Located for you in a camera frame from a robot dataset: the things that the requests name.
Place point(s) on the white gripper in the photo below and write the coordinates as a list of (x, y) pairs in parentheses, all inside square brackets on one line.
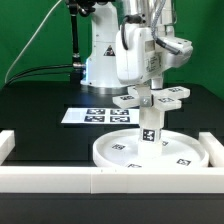
[(139, 58)]

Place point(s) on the white cross-shaped table base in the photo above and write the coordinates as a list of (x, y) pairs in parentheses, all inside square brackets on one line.
[(163, 100)]

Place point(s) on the white round table top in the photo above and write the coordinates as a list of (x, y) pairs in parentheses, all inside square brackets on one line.
[(136, 148)]

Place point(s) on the white marker sheet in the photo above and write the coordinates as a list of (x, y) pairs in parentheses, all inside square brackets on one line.
[(100, 116)]

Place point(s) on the white right fence rail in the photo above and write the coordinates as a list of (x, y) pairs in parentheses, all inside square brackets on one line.
[(213, 147)]

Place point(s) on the white fence rail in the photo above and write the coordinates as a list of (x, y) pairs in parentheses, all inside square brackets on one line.
[(7, 143), (93, 180), (213, 147)]

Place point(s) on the white left fence rail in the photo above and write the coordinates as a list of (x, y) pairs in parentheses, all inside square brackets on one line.
[(7, 143)]

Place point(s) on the white front fence rail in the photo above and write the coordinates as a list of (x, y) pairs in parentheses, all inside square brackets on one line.
[(93, 180)]

